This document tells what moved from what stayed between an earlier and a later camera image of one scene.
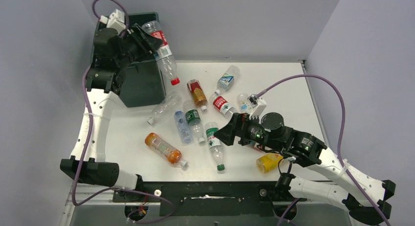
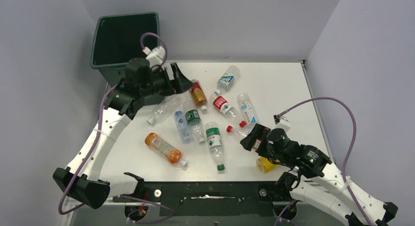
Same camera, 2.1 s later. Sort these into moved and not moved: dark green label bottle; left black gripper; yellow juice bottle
Moved: left black gripper
Not moved: dark green label bottle; yellow juice bottle
